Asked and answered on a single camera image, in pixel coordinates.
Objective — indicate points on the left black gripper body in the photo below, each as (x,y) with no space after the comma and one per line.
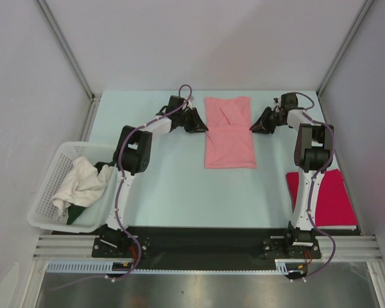
(188,120)

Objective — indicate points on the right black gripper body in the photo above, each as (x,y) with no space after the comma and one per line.
(270,120)

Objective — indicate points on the pink t shirt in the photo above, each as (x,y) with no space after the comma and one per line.
(229,141)

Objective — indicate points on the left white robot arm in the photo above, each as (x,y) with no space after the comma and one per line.
(132,155)

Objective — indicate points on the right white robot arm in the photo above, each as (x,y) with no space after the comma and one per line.
(313,154)

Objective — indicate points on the folded red t shirt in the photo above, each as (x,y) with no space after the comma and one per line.
(331,207)

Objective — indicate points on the white crumpled t shirt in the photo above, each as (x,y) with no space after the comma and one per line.
(81,186)

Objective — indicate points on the white plastic basket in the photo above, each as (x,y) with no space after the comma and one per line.
(43,214)

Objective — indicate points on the dark green t shirt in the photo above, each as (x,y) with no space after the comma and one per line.
(74,211)

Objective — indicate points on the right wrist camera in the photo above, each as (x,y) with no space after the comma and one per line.
(286,102)

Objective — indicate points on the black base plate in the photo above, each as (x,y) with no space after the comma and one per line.
(171,248)

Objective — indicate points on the white slotted cable duct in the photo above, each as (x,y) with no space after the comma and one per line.
(112,268)

